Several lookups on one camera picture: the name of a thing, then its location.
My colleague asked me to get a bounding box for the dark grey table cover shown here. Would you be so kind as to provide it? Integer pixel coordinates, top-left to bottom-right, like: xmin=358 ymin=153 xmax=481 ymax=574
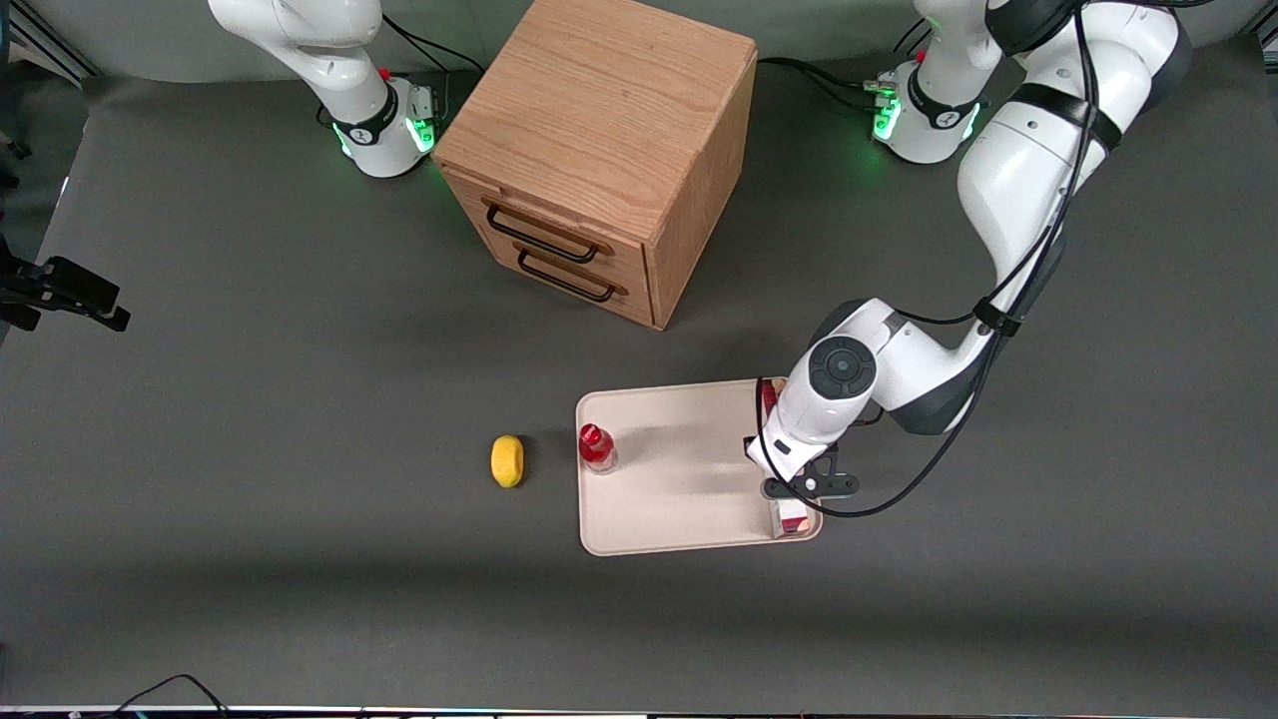
xmin=0 ymin=35 xmax=1278 ymax=712

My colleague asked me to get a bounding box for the small bottle with red cap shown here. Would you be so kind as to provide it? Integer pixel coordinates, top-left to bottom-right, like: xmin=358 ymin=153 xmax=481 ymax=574
xmin=578 ymin=422 xmax=618 ymax=475

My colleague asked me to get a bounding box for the black metal drawer handle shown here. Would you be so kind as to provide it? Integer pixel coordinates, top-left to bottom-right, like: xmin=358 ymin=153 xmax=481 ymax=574
xmin=485 ymin=204 xmax=601 ymax=266
xmin=515 ymin=249 xmax=618 ymax=305

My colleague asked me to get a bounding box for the yellow lemon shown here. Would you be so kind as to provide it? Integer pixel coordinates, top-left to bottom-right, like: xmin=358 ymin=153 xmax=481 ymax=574
xmin=490 ymin=434 xmax=525 ymax=489

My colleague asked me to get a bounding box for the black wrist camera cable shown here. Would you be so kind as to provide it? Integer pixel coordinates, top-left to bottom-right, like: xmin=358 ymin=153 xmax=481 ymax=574
xmin=754 ymin=0 xmax=1099 ymax=518

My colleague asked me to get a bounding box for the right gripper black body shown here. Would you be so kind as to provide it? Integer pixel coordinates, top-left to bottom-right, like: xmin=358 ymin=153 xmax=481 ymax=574
xmin=0 ymin=232 xmax=46 ymax=303

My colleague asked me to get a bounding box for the thin black cable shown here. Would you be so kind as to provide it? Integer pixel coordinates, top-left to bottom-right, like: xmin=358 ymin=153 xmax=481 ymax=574
xmin=95 ymin=674 xmax=231 ymax=719

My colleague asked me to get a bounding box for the aluminium frame rail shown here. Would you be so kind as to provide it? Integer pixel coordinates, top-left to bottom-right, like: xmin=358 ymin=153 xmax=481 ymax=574
xmin=0 ymin=0 xmax=101 ymax=91

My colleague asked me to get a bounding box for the beige rectangular tray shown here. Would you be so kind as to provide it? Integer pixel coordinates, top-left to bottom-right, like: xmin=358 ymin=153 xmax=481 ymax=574
xmin=575 ymin=376 xmax=825 ymax=557

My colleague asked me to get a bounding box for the red tartan cookie box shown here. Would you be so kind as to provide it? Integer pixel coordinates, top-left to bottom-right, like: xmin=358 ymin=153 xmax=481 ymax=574
xmin=757 ymin=377 xmax=812 ymax=541

